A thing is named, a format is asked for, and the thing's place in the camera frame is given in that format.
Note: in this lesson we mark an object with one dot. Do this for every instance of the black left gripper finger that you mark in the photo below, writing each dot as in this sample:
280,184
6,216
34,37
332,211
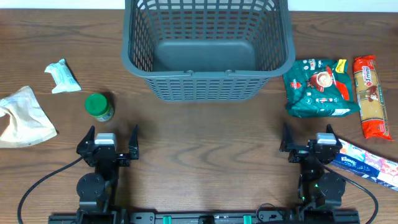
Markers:
85,144
133,145

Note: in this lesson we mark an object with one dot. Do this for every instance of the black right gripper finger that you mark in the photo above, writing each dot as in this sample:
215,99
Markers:
287,141
331,133

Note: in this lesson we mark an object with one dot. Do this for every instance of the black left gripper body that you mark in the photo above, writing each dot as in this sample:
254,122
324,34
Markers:
122,161

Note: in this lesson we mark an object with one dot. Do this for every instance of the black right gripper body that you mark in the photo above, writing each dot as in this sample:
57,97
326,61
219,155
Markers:
300,152

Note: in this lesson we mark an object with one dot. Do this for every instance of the blue Kleenex tissue pack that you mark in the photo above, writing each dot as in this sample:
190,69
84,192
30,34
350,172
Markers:
366,165

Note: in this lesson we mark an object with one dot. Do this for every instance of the green coffee sachet bag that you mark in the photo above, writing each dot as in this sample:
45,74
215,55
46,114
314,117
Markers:
319,88

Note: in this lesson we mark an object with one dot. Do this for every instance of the red spaghetti pasta packet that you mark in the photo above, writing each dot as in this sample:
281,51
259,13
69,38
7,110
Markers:
370,98

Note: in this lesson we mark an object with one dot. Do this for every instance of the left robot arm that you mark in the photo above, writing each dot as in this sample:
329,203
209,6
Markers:
97,190

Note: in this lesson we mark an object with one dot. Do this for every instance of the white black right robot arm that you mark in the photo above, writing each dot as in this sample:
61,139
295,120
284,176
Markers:
320,191

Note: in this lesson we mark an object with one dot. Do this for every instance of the green lid glass jar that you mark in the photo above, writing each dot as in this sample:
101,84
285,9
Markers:
98,106

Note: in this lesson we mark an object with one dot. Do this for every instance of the small white mint packet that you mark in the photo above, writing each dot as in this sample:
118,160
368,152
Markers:
63,78

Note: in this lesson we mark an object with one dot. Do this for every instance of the grey plastic slotted basket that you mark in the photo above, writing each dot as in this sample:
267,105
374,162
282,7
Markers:
207,50

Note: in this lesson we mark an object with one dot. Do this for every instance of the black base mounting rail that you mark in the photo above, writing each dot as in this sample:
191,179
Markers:
265,216

